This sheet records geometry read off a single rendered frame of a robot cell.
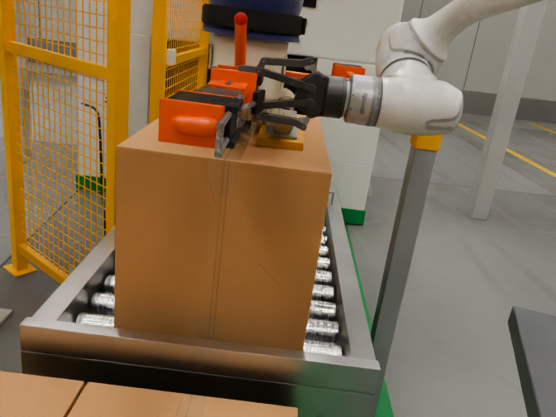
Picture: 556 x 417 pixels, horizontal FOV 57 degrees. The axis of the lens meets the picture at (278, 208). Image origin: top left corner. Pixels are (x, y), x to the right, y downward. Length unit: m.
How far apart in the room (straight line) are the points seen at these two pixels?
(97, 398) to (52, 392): 0.08
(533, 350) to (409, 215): 0.65
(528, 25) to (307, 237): 3.14
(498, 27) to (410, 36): 9.54
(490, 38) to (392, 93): 9.61
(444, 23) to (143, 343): 0.83
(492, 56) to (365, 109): 9.68
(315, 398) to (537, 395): 0.42
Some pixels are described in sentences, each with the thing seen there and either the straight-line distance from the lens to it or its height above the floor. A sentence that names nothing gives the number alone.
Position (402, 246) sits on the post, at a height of 0.64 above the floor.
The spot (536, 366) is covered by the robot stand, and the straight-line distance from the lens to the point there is 0.95.
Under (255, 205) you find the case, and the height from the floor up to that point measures 0.88.
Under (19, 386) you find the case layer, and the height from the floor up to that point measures 0.54.
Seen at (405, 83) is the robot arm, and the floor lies 1.13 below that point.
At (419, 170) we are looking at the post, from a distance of 1.48.
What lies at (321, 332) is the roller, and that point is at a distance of 1.26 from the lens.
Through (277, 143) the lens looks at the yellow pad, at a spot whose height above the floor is 0.97.
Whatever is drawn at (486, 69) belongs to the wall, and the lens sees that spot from 10.57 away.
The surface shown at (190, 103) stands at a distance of 0.60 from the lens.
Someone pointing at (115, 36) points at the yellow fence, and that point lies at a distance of 1.67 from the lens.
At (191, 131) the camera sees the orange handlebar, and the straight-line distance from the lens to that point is 0.58.
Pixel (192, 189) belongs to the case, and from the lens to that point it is 0.98.
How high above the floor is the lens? 1.21
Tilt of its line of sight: 20 degrees down
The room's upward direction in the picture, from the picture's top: 7 degrees clockwise
